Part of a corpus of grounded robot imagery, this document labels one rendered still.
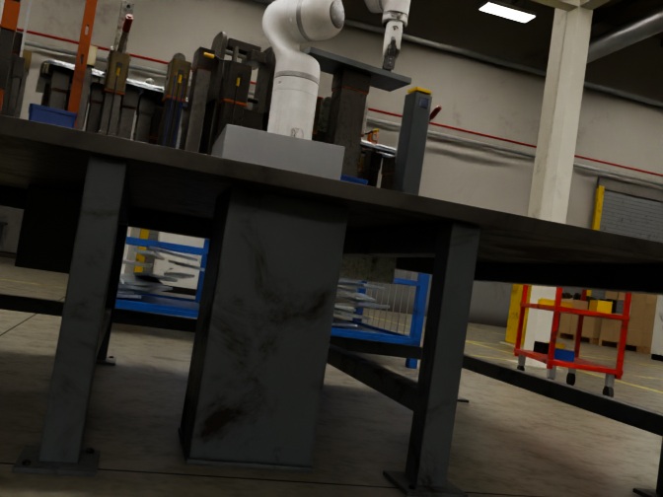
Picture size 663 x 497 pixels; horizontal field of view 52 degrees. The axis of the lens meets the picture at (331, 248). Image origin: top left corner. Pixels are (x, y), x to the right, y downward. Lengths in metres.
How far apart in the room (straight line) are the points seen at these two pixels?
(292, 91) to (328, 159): 0.24
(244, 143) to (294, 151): 0.12
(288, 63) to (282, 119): 0.15
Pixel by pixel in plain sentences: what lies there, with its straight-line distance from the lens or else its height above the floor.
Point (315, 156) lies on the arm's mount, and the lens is 1.65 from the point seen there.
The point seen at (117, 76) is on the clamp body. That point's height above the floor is 0.98.
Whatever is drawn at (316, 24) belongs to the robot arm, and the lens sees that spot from 1.84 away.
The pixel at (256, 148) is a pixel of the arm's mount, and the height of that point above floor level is 0.75.
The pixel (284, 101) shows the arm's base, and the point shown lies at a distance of 1.80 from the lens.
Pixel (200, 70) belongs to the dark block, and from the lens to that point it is 2.17.
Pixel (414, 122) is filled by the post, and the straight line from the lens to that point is 2.31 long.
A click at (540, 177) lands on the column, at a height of 2.32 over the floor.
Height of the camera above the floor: 0.46
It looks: 3 degrees up
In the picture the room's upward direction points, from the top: 8 degrees clockwise
